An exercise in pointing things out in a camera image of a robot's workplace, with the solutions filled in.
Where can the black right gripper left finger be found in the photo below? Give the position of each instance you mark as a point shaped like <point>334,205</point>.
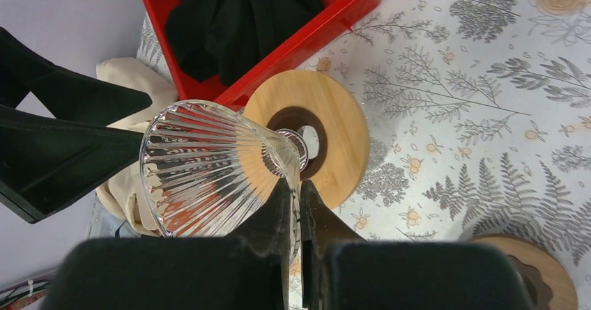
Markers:
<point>246,269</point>

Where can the black cloth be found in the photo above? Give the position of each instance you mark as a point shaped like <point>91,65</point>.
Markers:
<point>227,38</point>

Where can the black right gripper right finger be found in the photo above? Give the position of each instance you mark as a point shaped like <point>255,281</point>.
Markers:
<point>342,270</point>

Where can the clear ribbed glass dripper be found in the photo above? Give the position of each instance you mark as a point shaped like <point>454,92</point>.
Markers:
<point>205,169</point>

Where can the red plastic tray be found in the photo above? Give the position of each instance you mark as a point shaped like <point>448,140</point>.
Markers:
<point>337,17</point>

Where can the beige cloth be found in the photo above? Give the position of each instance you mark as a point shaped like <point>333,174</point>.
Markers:
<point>122,194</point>

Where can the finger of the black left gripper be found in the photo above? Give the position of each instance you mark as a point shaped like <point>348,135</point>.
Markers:
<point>48,164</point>
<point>66,94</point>

